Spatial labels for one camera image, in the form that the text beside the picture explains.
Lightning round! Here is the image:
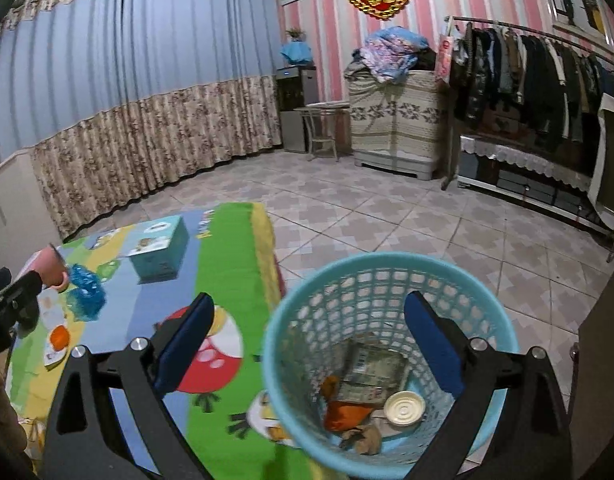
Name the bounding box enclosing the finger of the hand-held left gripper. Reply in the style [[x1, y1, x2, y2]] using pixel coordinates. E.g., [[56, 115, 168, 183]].
[[4, 271, 43, 333]]

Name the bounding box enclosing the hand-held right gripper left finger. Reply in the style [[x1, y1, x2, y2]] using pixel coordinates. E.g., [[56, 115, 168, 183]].
[[40, 291, 218, 480]]

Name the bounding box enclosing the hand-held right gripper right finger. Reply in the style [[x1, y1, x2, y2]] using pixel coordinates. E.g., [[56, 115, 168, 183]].
[[403, 289, 576, 480]]

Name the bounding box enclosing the pink cup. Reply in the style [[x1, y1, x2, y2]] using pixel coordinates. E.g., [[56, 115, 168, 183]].
[[30, 244, 70, 292]]

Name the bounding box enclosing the light blue plastic basket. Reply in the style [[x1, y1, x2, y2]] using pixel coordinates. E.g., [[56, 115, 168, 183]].
[[262, 252, 520, 480]]

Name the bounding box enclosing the brown paper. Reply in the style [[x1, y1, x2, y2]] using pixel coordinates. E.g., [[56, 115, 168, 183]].
[[339, 425, 383, 453]]

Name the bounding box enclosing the person's left forearm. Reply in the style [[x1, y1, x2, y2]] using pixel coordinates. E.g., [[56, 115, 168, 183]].
[[0, 360, 28, 466]]

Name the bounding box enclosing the blue crumpled plastic wrapper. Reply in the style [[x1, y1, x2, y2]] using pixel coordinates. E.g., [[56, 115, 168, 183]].
[[67, 264, 107, 322]]

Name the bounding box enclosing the grey printed packet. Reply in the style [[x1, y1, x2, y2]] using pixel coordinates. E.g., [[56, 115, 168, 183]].
[[341, 342, 408, 403]]

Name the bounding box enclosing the white round lid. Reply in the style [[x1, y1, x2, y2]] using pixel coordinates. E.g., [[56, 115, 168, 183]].
[[383, 390, 427, 428]]

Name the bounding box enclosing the cartoon bird play mat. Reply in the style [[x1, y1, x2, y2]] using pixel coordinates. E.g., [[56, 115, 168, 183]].
[[7, 201, 338, 480]]

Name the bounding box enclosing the teal printed cardboard box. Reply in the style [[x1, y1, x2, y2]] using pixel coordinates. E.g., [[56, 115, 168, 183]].
[[124, 216, 190, 283]]

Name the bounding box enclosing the orange crumpled wrapper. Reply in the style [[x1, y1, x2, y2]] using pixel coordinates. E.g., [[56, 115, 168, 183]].
[[323, 376, 378, 432]]

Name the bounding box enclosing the dark wooden cabinet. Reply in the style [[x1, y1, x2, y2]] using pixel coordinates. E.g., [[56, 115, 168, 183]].
[[569, 255, 614, 480]]

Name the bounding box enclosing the metal clothes rack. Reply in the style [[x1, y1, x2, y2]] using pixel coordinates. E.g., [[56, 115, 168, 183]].
[[441, 15, 614, 191]]

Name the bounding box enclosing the low cabinet with lace cloth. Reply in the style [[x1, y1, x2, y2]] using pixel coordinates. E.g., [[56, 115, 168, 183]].
[[457, 132, 614, 233]]

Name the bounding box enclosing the cabinet under patterned cloth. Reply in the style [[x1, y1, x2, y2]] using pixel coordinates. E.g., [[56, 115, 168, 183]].
[[348, 71, 450, 182]]

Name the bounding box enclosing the small round side table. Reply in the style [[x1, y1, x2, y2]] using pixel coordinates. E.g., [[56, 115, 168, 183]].
[[293, 101, 352, 161]]

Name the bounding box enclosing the white framed dark panel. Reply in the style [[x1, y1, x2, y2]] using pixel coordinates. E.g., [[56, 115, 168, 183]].
[[587, 92, 614, 221]]

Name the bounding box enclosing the blue and floral curtain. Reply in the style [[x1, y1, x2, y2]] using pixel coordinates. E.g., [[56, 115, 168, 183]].
[[0, 0, 283, 241]]

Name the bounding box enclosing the grey water dispenser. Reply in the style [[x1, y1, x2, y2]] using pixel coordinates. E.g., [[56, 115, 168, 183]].
[[274, 64, 320, 153]]

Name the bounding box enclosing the row of hanging dark clothes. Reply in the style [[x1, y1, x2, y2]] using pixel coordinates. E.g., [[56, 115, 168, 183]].
[[452, 22, 614, 146]]

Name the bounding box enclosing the red paper bag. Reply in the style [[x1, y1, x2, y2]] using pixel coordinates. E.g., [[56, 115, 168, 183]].
[[435, 34, 455, 83]]

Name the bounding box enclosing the pile of folded bedding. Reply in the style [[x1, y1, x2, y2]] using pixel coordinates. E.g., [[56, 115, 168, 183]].
[[343, 27, 438, 85]]

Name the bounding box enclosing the blue covered water bottle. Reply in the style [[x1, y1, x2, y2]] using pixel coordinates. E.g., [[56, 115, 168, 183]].
[[279, 41, 313, 67]]

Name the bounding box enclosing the framed wall picture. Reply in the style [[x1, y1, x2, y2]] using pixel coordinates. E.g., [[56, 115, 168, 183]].
[[539, 0, 614, 53]]

